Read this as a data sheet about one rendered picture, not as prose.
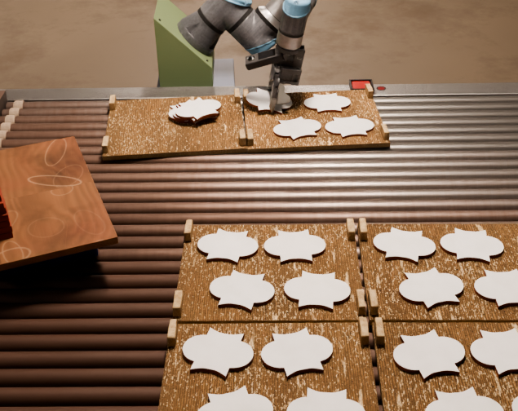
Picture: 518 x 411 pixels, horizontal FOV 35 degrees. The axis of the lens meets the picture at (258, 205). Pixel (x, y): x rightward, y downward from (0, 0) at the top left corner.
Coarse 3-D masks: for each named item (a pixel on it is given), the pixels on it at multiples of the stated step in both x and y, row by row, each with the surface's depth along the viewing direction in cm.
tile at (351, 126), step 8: (336, 120) 243; (344, 120) 243; (352, 120) 243; (360, 120) 243; (368, 120) 242; (328, 128) 239; (336, 128) 239; (344, 128) 239; (352, 128) 238; (360, 128) 238; (368, 128) 238; (344, 136) 235
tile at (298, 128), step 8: (288, 120) 243; (296, 120) 243; (304, 120) 243; (312, 120) 243; (280, 128) 239; (288, 128) 239; (296, 128) 239; (304, 128) 239; (312, 128) 239; (320, 128) 239; (280, 136) 236; (288, 136) 236; (296, 136) 235; (304, 136) 236; (312, 136) 236
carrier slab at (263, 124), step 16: (304, 96) 258; (352, 96) 258; (256, 112) 250; (288, 112) 250; (304, 112) 249; (352, 112) 249; (368, 112) 249; (256, 128) 241; (272, 128) 241; (256, 144) 233; (272, 144) 233; (288, 144) 233; (304, 144) 233; (320, 144) 232; (336, 144) 232; (352, 144) 233; (368, 144) 233; (384, 144) 233
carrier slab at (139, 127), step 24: (216, 96) 260; (120, 120) 247; (144, 120) 247; (168, 120) 247; (216, 120) 246; (240, 120) 246; (120, 144) 235; (144, 144) 234; (168, 144) 234; (192, 144) 234; (216, 144) 234
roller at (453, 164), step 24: (96, 168) 228; (120, 168) 228; (144, 168) 227; (168, 168) 227; (192, 168) 227; (216, 168) 227; (240, 168) 227; (264, 168) 227; (288, 168) 227; (312, 168) 226; (336, 168) 226; (360, 168) 226; (384, 168) 226; (408, 168) 226; (432, 168) 226; (456, 168) 226; (480, 168) 225; (504, 168) 225
